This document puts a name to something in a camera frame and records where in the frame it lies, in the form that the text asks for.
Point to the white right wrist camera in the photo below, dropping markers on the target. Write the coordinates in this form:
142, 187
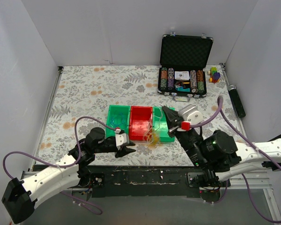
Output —
191, 116

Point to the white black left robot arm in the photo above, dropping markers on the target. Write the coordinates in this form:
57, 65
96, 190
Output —
22, 197

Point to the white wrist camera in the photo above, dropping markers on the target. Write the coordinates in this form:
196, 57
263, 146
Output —
121, 137
191, 116

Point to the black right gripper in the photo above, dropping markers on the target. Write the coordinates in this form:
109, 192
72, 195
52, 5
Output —
177, 126

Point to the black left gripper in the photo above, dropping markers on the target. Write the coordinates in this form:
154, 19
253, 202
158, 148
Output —
110, 146

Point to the floral table mat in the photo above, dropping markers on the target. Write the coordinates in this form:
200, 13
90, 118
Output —
84, 93

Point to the white card deck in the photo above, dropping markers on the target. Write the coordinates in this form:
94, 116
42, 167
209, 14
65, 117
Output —
182, 75

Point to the green plastic bin right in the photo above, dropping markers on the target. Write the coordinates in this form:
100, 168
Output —
160, 126

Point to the green plastic bin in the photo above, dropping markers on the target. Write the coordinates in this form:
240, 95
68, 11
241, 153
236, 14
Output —
119, 117
160, 126

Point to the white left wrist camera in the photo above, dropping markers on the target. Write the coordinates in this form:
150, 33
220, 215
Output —
121, 137

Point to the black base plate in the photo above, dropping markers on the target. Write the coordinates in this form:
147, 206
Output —
120, 181

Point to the colourful toy block train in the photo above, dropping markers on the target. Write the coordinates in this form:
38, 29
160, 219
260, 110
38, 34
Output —
214, 75

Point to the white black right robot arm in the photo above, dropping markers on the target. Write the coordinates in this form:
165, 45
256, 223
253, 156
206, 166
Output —
219, 157

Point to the red plastic bin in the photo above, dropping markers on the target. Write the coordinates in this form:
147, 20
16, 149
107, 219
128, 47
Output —
140, 123

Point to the teal plastic piece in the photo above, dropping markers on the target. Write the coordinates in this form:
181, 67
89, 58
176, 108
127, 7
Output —
181, 89

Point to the green plastic bin left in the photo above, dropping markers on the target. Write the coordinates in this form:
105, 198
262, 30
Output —
119, 117

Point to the black poker chip case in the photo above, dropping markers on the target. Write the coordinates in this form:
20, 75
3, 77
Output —
184, 53

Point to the black cylindrical flashlight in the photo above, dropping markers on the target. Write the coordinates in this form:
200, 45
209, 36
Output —
236, 101

